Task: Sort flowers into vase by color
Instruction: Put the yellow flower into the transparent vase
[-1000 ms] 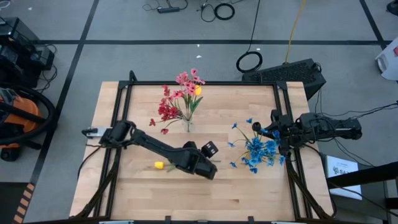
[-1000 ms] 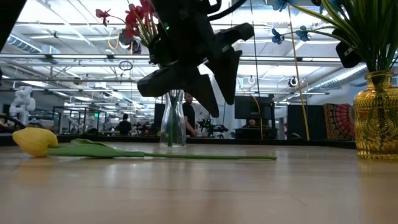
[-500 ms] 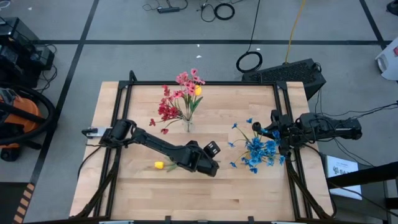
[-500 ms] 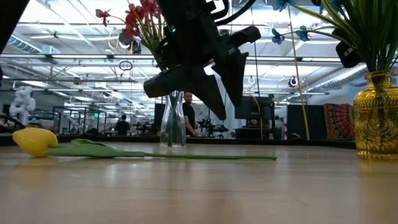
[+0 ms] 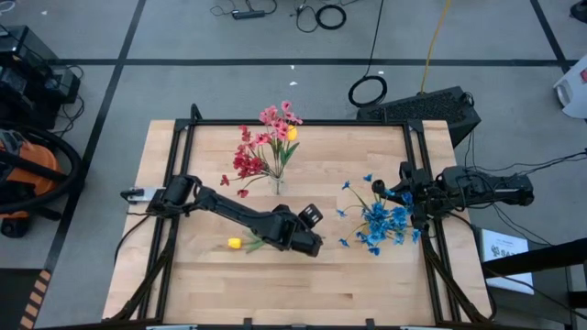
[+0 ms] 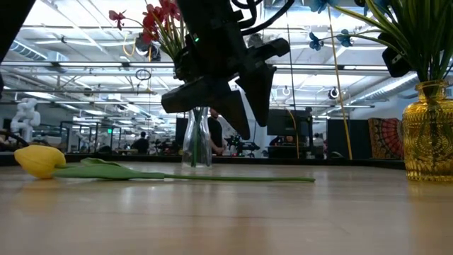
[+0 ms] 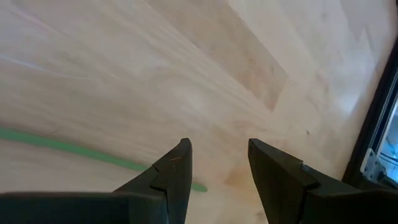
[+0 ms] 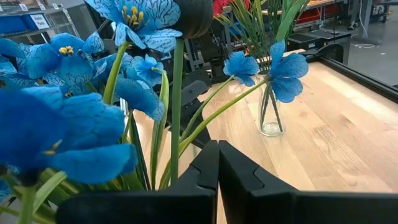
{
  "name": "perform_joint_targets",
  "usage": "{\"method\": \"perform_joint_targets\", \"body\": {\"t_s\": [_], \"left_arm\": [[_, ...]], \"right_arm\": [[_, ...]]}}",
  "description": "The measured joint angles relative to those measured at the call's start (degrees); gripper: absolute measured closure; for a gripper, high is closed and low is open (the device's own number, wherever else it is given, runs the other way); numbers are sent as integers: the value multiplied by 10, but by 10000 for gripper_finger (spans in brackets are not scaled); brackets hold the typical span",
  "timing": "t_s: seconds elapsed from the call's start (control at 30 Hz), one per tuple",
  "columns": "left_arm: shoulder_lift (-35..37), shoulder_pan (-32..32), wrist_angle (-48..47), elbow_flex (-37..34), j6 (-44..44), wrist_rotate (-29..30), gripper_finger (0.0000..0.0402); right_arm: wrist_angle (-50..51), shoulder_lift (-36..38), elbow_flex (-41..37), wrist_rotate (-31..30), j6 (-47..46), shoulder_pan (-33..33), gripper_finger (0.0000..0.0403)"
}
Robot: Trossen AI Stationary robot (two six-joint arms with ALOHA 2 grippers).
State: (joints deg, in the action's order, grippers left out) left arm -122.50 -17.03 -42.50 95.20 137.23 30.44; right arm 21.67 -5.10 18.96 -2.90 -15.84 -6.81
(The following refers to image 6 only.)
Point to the white robot figure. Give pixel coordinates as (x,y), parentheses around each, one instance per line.
(25,117)

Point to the yellow artificial tulip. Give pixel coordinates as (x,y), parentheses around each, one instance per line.
(40,161)

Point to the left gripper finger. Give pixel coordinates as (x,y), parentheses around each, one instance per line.
(260,95)
(230,106)

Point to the person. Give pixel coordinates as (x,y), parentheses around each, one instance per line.
(283,140)
(215,132)
(141,144)

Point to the clear glass vase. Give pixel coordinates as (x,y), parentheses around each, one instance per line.
(196,148)

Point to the large blue flower bunch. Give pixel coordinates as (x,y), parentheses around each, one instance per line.
(407,25)

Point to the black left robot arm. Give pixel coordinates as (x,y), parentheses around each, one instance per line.
(205,5)

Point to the amber glass vase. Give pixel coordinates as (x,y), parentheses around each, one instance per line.
(430,141)

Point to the small blue flower bunch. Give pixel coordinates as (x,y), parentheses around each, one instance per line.
(437,35)

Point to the red flower bunch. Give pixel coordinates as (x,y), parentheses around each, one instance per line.
(152,21)

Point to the orange vacuum cleaner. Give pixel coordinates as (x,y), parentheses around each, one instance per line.
(14,138)

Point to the black monitor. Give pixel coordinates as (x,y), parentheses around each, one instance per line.
(288,122)

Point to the red mandala cloth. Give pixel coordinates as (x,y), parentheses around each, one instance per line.
(385,138)

